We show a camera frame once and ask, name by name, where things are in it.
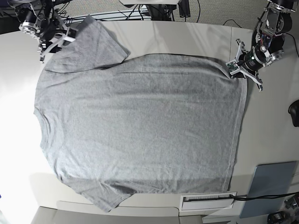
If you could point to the black computer mouse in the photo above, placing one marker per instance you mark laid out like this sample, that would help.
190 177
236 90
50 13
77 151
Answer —
294 113

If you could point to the black device bottom right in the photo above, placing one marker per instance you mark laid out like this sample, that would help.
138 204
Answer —
280 217

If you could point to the grey laptop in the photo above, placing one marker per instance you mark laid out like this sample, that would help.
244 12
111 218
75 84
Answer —
268 179

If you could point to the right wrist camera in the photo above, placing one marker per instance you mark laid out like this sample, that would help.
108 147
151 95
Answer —
70 34

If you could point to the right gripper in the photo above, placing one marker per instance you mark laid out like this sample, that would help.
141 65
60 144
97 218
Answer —
48 30

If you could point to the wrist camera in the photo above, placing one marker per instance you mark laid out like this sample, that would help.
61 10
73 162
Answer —
70 34
233 67

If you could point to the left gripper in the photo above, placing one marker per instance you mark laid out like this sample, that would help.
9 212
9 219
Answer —
254 60

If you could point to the white cable grommet box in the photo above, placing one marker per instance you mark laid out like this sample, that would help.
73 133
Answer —
205 202

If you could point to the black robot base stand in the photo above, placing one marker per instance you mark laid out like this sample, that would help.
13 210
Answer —
160 10

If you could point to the grey T-shirt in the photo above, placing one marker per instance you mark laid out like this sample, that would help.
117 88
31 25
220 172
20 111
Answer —
156 124

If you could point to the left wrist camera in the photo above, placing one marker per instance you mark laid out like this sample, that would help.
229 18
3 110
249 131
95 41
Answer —
233 67

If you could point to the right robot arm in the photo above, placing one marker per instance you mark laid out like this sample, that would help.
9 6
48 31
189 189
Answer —
40 20

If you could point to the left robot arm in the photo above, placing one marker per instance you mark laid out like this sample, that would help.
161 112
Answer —
267 41

